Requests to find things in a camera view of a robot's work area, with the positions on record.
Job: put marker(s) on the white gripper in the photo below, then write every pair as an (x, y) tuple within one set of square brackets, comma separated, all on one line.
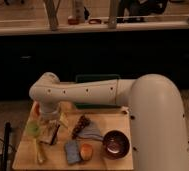
[(50, 128)]

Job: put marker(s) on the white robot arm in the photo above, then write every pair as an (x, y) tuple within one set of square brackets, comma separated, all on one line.
[(158, 128)]

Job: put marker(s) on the orange toy behind arm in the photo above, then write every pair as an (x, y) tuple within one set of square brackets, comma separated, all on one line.
[(36, 109)]

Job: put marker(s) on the green plastic cup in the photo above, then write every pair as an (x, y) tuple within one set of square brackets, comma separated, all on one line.
[(32, 129)]

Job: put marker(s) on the blue grey eraser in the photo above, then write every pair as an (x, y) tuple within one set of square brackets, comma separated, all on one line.
[(72, 152)]

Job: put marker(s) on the dark metal cup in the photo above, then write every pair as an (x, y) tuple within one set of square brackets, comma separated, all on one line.
[(115, 145)]

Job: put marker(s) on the yellow corn toy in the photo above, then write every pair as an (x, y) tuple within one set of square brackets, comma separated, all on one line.
[(39, 154)]

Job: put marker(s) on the wooden board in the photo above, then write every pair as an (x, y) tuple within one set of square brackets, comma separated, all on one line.
[(106, 119)]

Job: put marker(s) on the orange bread roll toy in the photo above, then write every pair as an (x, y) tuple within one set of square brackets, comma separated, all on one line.
[(86, 151)]

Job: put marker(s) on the grey cloth piece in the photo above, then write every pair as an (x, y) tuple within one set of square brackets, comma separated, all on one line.
[(91, 132)]

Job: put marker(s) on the black bar left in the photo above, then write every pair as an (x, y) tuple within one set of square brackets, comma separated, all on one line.
[(7, 130)]

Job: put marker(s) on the green box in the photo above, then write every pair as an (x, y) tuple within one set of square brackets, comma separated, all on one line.
[(82, 78)]

